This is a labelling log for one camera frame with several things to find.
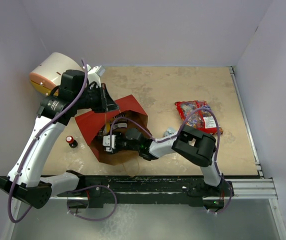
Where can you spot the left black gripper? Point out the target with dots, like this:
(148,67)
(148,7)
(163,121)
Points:
(106,103)

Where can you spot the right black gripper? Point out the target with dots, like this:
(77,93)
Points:
(116,149)

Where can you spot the red brown paper bag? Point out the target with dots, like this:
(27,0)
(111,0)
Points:
(90,124)

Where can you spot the silver blue candy wrapper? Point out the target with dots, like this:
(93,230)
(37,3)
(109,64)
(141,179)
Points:
(169,131)

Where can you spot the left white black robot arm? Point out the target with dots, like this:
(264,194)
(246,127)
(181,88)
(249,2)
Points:
(78,90)

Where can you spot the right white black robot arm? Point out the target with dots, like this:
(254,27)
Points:
(196,146)

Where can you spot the dark candy packets in bag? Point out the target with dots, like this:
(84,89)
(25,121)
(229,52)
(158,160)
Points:
(121,122)

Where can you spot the small red black bottle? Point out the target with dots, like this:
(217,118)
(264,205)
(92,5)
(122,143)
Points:
(71,141)

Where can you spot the white cylindrical toy drawer cabinet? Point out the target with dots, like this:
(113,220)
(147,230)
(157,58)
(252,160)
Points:
(47,74)

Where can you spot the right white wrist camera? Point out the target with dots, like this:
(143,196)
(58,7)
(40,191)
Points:
(109,143)

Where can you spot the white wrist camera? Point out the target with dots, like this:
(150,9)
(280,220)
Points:
(109,143)
(94,74)

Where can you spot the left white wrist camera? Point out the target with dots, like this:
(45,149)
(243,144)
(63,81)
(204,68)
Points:
(94,74)

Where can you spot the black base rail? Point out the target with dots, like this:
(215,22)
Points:
(146,189)

